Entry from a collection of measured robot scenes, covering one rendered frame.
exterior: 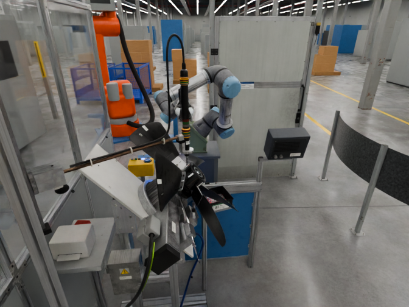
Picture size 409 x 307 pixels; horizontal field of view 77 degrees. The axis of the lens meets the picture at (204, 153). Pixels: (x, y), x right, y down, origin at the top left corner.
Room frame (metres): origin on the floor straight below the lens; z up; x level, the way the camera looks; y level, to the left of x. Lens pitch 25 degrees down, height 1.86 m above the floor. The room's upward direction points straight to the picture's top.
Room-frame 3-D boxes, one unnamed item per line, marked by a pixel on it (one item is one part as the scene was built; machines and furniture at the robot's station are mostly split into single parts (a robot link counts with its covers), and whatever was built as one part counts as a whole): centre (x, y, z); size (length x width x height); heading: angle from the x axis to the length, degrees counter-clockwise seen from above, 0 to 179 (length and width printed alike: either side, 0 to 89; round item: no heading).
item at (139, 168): (1.54, 0.42, 1.02); 0.16 x 0.10 x 0.11; 96
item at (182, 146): (1.20, 0.10, 1.34); 0.09 x 0.07 x 0.10; 131
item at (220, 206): (1.42, -0.06, 0.85); 0.22 x 0.17 x 0.07; 111
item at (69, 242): (0.96, 0.65, 0.92); 0.17 x 0.16 x 0.11; 96
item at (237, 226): (1.58, 0.03, 0.45); 0.82 x 0.02 x 0.66; 96
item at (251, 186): (1.58, 0.03, 0.82); 0.90 x 0.04 x 0.08; 96
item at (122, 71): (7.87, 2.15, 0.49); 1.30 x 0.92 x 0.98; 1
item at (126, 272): (0.95, 0.40, 0.73); 0.15 x 0.09 x 0.22; 96
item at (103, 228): (1.04, 0.63, 0.85); 0.36 x 0.24 x 0.03; 6
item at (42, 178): (0.80, 0.56, 1.39); 0.10 x 0.07 x 0.09; 131
